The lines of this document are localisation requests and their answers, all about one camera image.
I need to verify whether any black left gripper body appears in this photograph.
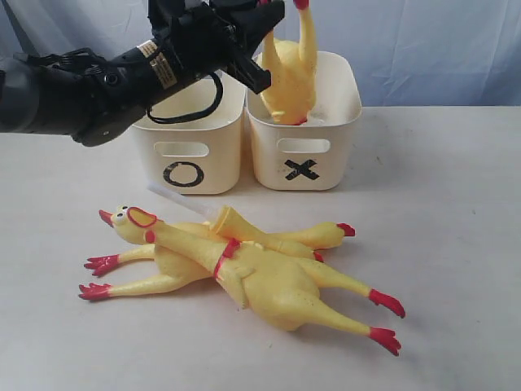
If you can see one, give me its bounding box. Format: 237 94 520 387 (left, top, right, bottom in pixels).
147 1 244 90

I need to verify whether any headless yellow rubber chicken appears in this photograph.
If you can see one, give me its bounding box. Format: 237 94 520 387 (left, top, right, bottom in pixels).
257 0 318 125

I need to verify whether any severed chicken neck with tube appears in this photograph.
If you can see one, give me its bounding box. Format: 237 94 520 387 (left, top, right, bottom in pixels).
147 182 269 247

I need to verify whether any yellow rubber chicken with head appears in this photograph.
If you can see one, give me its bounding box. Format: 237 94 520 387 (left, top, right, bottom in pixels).
104 206 405 354

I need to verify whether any cream bin marked O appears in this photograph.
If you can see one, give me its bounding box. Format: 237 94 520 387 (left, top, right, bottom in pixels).
130 73 246 195

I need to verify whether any cream bin marked X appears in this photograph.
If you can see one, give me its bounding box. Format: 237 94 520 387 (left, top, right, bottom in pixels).
245 51 362 191

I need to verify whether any white backdrop curtain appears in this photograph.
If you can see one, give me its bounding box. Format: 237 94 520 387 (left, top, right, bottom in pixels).
1 0 520 106

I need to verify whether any yellow rubber chicken underneath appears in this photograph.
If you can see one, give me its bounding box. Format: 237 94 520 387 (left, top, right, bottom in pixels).
79 211 356 301

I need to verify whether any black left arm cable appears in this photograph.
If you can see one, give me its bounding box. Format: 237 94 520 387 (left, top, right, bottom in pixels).
144 71 225 125

